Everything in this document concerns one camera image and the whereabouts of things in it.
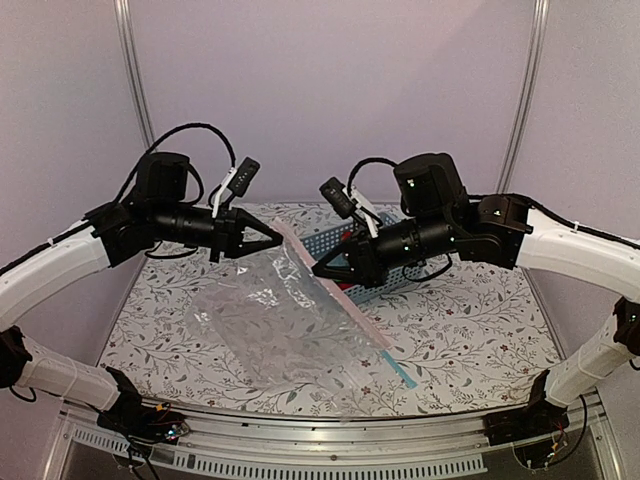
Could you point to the left aluminium frame post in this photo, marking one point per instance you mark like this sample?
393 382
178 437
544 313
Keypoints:
124 24

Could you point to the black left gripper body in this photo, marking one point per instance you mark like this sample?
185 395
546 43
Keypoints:
223 232

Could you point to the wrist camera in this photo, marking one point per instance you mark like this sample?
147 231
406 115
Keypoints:
348 202
234 185

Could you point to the clear blue zipper bag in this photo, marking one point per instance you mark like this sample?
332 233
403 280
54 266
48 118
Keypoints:
374 385

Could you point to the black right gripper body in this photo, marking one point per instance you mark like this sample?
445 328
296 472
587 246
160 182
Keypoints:
373 271

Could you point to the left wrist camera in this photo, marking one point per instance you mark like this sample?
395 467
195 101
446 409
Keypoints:
234 185

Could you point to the aluminium frame post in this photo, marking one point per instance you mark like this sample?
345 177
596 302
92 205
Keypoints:
124 24
533 59

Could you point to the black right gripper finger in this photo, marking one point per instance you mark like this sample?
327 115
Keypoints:
339 275
335 262

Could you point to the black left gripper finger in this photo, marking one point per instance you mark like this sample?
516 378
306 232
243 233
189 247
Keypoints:
250 247
256 232

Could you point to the small circuit board with wires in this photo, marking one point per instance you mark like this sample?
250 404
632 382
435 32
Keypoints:
167 425

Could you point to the front aluminium rail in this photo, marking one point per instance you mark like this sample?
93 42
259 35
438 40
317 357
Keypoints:
226 444

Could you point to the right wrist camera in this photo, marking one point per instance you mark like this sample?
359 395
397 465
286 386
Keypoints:
348 202

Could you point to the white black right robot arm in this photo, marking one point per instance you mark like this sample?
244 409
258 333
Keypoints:
508 231

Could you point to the clear pink zipper bag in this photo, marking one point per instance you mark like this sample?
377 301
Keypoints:
280 322

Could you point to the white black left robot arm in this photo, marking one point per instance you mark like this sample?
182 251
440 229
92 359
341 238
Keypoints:
151 208

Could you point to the floral patterned table mat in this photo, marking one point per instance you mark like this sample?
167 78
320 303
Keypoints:
470 334

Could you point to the red chili pepper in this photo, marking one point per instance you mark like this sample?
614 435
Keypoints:
345 286

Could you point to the right aluminium frame post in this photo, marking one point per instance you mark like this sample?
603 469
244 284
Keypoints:
533 59

